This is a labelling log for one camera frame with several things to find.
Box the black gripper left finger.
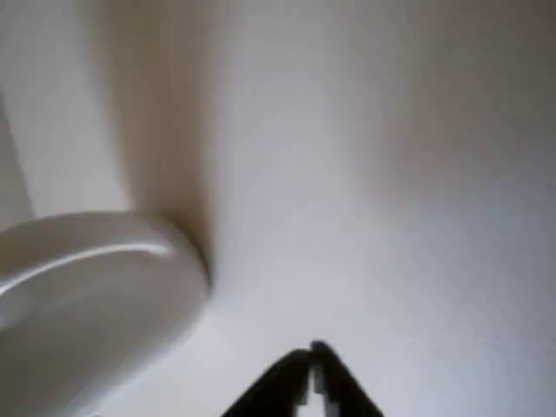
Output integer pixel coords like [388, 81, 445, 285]
[220, 347, 314, 417]

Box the white ceramic mug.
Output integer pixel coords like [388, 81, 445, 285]
[0, 210, 213, 417]

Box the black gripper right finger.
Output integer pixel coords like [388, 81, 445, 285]
[309, 340, 386, 417]

